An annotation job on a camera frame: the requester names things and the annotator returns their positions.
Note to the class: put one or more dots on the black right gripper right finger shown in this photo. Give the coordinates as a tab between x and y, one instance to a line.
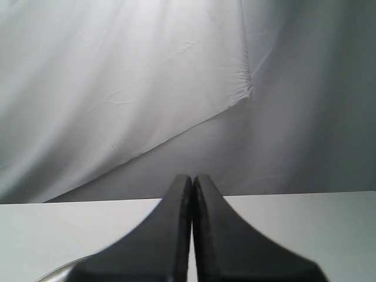
227	248

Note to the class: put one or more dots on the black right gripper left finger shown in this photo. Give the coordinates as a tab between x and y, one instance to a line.
155	250

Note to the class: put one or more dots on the grey backdrop cloth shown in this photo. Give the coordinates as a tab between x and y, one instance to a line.
104	100

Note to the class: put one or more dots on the round stainless steel plate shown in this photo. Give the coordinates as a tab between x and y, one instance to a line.
60	274

